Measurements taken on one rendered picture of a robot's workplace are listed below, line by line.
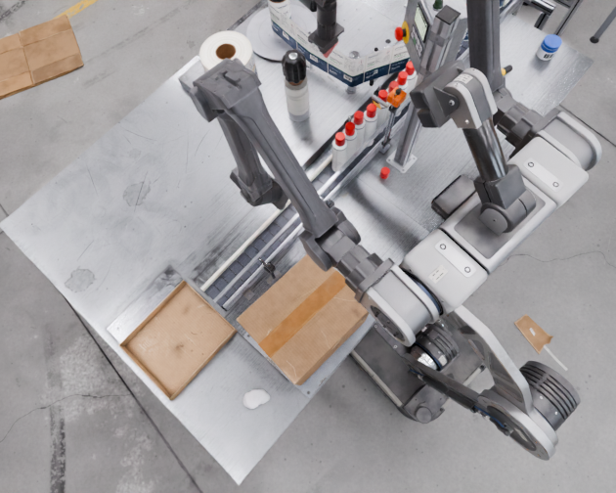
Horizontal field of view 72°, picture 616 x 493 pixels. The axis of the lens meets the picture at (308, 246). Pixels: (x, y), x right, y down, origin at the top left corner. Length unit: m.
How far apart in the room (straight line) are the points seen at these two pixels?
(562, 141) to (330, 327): 0.70
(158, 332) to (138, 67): 2.19
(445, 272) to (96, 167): 1.47
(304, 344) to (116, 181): 1.05
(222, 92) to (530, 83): 1.52
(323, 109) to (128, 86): 1.81
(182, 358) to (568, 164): 1.23
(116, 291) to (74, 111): 1.87
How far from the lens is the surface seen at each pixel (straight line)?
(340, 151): 1.47
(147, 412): 2.47
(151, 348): 1.58
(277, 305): 1.19
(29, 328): 2.83
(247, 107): 0.76
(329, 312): 1.18
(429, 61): 1.28
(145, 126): 1.93
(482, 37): 1.05
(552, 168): 0.97
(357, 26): 2.03
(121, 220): 1.76
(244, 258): 1.50
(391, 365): 2.07
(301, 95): 1.61
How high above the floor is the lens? 2.28
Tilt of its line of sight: 71 degrees down
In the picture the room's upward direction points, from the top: 8 degrees counter-clockwise
